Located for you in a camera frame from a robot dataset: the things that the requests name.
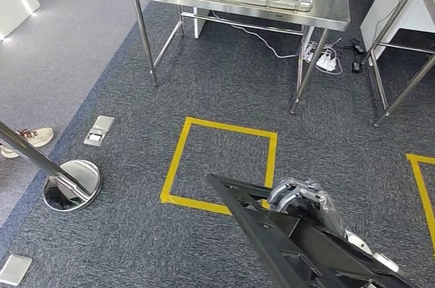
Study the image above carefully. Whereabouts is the white power cable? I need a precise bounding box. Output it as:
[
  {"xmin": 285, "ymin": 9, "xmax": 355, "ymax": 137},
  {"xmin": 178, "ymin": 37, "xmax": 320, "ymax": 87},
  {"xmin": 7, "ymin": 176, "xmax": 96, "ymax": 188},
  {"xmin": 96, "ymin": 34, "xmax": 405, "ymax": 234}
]
[{"xmin": 210, "ymin": 11, "xmax": 344, "ymax": 75}]

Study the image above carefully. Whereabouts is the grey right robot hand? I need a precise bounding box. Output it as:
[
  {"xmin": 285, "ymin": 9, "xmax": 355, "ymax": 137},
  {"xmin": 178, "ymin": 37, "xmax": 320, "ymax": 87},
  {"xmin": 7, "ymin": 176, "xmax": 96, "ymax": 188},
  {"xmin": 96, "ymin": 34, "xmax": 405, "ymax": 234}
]
[{"xmin": 267, "ymin": 177, "xmax": 373, "ymax": 256}]

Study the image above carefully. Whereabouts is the metal floor socket plate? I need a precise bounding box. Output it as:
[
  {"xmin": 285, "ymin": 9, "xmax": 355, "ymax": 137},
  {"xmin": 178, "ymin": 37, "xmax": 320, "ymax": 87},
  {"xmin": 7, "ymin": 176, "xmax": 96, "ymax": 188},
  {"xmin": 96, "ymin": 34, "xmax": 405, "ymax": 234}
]
[{"xmin": 83, "ymin": 128, "xmax": 110, "ymax": 147}]

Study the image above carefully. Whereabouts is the white power strip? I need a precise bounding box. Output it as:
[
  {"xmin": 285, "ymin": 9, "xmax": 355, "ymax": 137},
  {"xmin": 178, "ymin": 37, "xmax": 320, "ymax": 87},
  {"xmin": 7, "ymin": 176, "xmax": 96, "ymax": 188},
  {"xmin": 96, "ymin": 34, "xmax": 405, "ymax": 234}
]
[{"xmin": 316, "ymin": 52, "xmax": 337, "ymax": 72}]

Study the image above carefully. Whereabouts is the plain metal floor plate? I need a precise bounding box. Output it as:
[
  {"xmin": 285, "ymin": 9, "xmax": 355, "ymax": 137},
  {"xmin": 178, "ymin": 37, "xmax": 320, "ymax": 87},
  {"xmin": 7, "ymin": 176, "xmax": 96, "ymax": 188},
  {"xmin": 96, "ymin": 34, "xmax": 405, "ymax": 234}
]
[
  {"xmin": 0, "ymin": 254, "xmax": 32, "ymax": 287},
  {"xmin": 92, "ymin": 115, "xmax": 116, "ymax": 133}
]

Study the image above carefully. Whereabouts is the black plastic panel with cutouts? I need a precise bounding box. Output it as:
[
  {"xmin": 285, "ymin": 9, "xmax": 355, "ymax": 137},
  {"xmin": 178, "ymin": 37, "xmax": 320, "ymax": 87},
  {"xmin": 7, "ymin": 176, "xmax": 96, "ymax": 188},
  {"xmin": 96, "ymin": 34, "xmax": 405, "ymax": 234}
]
[{"xmin": 206, "ymin": 173, "xmax": 418, "ymax": 288}]

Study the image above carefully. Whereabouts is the white cabinet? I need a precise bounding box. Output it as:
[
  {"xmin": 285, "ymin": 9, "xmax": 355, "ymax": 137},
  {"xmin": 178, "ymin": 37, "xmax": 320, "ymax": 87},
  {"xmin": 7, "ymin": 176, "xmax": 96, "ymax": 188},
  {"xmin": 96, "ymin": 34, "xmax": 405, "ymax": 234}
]
[{"xmin": 360, "ymin": 0, "xmax": 435, "ymax": 62}]

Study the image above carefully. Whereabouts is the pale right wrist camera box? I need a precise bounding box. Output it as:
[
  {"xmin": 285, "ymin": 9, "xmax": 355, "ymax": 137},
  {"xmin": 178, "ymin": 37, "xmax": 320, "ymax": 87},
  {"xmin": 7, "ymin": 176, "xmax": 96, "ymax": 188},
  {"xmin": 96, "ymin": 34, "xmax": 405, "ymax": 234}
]
[{"xmin": 373, "ymin": 252, "xmax": 400, "ymax": 274}]

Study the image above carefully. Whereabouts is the person's beige shoe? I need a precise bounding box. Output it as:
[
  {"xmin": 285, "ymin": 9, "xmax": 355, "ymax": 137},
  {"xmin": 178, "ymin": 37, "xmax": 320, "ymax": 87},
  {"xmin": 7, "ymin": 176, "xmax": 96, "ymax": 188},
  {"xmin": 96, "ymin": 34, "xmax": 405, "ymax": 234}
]
[{"xmin": 0, "ymin": 127, "xmax": 54, "ymax": 160}]

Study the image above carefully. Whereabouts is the chrome stanchion post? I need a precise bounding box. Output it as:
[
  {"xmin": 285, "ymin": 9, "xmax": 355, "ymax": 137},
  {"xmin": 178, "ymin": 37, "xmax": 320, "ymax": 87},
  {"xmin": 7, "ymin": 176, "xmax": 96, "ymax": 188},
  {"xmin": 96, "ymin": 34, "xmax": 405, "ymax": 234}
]
[{"xmin": 0, "ymin": 122, "xmax": 102, "ymax": 213}]

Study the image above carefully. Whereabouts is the yellow floor tape square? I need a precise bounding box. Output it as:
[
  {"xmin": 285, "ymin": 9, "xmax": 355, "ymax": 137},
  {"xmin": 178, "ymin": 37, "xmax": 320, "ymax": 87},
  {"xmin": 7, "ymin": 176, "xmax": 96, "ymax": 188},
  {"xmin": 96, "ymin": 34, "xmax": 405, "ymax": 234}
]
[
  {"xmin": 159, "ymin": 117, "xmax": 277, "ymax": 216},
  {"xmin": 406, "ymin": 153, "xmax": 435, "ymax": 257}
]

